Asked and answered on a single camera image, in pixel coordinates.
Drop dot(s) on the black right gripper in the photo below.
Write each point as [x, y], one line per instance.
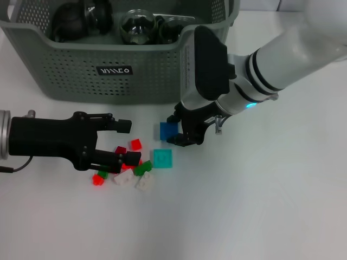
[195, 122]

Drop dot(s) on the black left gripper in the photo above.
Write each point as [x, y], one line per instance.
[51, 135]

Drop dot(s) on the blue square building plate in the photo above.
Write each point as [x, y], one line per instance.
[168, 131]

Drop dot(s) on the dark red long brick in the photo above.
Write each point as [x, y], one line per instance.
[120, 149]

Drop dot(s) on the glass teacup with black sleeve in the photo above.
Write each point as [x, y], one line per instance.
[173, 31]
[138, 27]
[99, 15]

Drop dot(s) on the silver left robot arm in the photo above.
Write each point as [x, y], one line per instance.
[4, 135]

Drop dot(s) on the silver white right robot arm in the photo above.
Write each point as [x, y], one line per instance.
[284, 62]

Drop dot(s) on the silver plug on left arm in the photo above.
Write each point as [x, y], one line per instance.
[31, 113]

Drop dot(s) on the grey-green perforated storage bin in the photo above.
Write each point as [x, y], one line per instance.
[122, 81]

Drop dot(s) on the small red square brick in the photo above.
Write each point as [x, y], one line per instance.
[136, 144]

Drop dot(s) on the cyan square building plate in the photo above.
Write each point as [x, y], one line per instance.
[163, 159]

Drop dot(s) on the green building brick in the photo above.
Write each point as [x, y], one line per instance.
[103, 174]
[143, 168]

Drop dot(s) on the bright red large brick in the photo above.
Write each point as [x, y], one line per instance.
[127, 166]

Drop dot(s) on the white flat building plate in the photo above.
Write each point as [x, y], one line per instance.
[144, 182]

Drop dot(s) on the white building brick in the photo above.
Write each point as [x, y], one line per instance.
[124, 178]

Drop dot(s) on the black cast iron teapot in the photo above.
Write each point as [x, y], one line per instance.
[67, 27]

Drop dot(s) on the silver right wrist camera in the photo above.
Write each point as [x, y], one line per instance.
[211, 62]

